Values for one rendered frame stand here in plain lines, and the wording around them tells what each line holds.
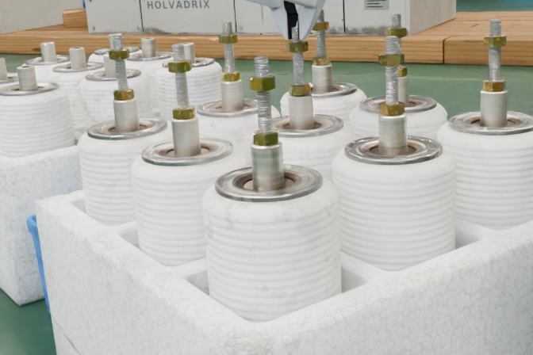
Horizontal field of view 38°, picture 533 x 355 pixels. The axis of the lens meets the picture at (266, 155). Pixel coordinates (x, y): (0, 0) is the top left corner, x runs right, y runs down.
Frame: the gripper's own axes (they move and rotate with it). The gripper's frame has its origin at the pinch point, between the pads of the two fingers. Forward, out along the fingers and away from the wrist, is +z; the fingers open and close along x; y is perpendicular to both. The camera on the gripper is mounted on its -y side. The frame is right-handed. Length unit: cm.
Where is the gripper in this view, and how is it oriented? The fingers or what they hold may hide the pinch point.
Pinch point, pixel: (300, 23)
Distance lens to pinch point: 68.3
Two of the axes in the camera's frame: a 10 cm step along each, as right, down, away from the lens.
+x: 7.8, 1.2, -6.1
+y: -6.2, 2.5, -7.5
